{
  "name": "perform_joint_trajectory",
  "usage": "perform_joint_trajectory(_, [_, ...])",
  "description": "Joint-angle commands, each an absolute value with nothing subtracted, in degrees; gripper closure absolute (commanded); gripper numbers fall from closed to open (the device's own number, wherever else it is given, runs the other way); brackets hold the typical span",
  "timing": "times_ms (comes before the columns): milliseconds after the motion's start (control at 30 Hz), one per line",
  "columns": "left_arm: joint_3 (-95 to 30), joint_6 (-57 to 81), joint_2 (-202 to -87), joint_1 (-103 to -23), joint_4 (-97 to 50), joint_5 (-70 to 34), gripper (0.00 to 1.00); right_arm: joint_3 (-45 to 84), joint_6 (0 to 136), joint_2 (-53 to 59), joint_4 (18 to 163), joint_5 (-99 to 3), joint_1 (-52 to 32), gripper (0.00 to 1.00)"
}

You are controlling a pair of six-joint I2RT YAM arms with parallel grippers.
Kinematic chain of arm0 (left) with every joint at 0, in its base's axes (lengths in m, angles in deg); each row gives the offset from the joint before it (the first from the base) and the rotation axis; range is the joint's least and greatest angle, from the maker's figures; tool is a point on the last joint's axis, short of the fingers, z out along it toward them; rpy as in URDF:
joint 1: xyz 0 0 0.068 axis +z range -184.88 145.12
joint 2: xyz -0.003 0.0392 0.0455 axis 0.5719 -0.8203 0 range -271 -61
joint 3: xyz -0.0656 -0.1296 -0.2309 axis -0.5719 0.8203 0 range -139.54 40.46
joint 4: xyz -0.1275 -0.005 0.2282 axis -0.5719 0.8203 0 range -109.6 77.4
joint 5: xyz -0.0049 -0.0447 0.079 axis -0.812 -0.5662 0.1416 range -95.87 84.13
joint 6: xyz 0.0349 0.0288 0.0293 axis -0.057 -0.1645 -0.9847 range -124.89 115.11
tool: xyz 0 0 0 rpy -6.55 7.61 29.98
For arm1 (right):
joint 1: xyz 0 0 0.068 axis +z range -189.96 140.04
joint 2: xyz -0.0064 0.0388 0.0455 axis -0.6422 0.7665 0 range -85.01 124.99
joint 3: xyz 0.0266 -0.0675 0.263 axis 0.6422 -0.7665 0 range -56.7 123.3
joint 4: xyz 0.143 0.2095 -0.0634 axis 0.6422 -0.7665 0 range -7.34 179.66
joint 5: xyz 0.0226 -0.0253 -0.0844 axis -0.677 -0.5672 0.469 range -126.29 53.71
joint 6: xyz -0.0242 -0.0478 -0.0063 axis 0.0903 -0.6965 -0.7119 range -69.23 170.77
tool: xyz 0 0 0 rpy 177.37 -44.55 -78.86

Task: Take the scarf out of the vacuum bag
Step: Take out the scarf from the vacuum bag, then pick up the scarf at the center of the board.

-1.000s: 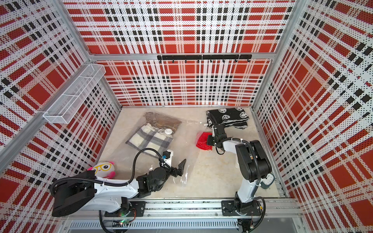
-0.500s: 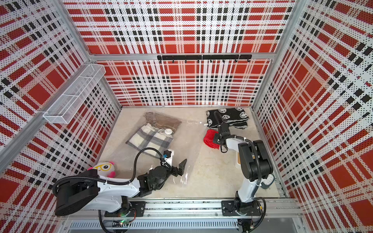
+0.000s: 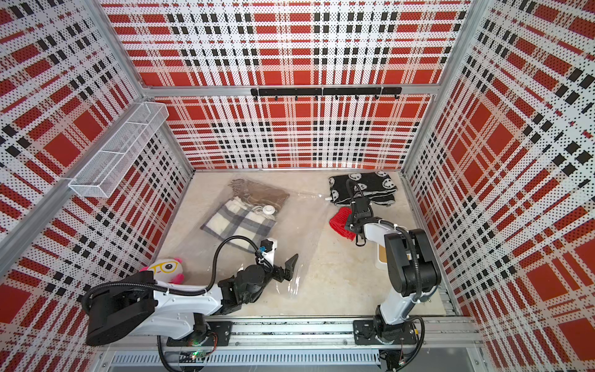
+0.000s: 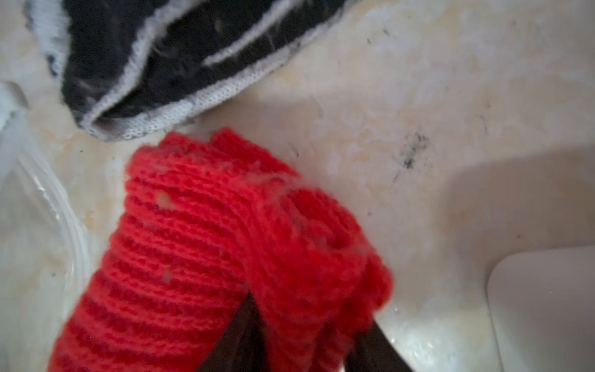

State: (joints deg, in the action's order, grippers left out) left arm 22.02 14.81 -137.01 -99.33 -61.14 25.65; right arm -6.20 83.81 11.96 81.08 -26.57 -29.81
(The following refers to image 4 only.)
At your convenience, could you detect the black smiley face scarf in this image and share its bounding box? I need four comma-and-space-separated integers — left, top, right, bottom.
25, 0, 350, 142

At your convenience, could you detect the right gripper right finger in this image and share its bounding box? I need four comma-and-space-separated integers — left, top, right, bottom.
344, 322, 413, 372

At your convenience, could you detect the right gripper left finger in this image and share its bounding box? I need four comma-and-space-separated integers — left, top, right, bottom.
197, 294, 270, 372

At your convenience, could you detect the red knitted scarf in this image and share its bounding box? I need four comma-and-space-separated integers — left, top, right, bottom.
48, 129, 393, 371

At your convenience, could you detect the clear plastic vacuum bag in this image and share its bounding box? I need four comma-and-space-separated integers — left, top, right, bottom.
1, 82, 91, 371

